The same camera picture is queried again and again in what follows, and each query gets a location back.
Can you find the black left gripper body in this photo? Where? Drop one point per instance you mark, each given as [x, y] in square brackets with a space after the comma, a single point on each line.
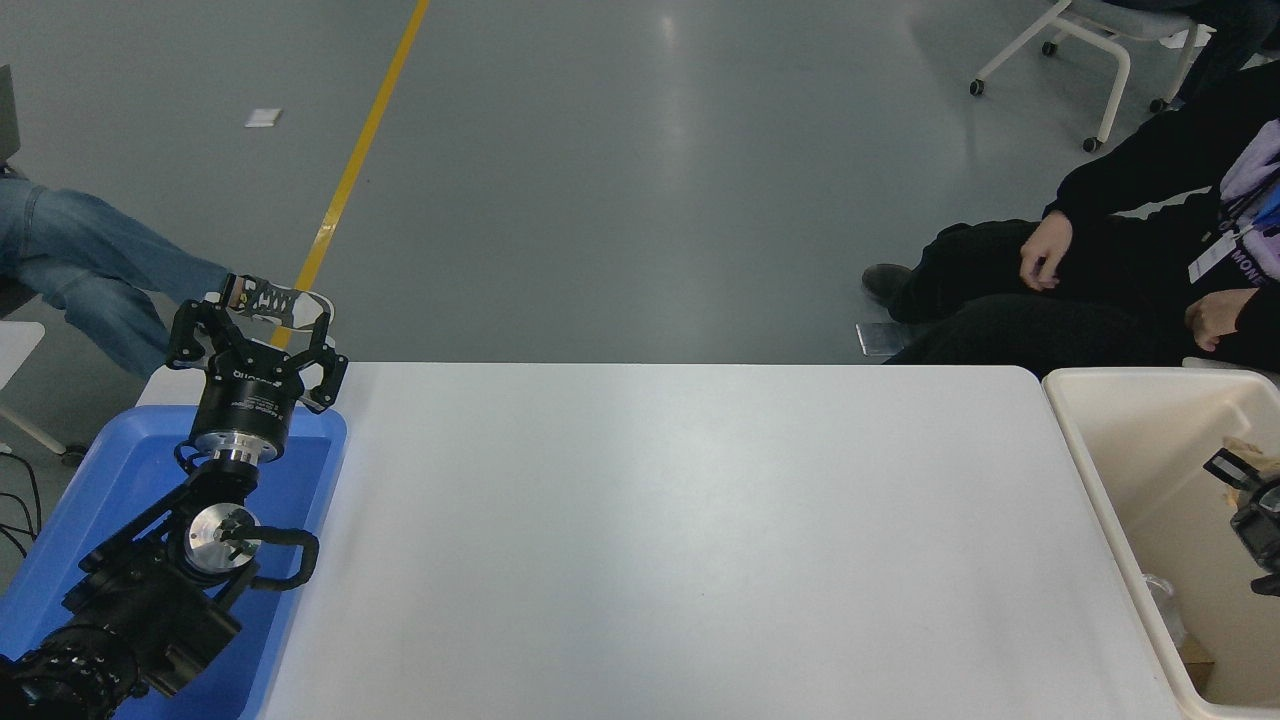
[245, 405]

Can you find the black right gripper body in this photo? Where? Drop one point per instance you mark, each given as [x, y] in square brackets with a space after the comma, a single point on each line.
[1262, 525]

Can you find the tan paper ball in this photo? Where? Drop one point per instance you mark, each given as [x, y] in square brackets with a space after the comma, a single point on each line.
[1262, 456]

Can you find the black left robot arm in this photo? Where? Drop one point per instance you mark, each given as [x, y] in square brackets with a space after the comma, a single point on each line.
[150, 610]

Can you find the person's hand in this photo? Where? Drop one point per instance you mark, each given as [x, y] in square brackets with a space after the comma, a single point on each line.
[1046, 250]
[1218, 315]

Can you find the large pale bin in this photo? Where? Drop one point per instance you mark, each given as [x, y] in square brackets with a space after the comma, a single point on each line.
[1150, 450]

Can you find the clear plastic bag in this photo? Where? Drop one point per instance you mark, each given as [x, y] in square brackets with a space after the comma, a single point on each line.
[1165, 605]

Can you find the brown cardboard piece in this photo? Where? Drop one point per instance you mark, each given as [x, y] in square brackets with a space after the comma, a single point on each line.
[1197, 665]

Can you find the person in blue trousers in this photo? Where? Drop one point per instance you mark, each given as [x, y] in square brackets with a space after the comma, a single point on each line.
[90, 250]

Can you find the blue plastic tray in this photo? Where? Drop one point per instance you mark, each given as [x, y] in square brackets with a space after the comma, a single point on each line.
[110, 470]

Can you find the white paper scrap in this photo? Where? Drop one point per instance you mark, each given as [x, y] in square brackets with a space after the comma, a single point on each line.
[263, 117]

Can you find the dark grey screen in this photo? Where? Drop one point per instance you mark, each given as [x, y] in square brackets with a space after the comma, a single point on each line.
[7, 115]

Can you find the person in black clothing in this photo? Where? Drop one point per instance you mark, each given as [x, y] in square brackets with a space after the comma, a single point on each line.
[1130, 180]

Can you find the grey metal floor plate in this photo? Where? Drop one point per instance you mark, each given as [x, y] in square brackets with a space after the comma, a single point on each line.
[880, 340]

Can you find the white wheeled chair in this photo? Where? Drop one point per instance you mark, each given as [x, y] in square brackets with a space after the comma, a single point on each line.
[1110, 20]

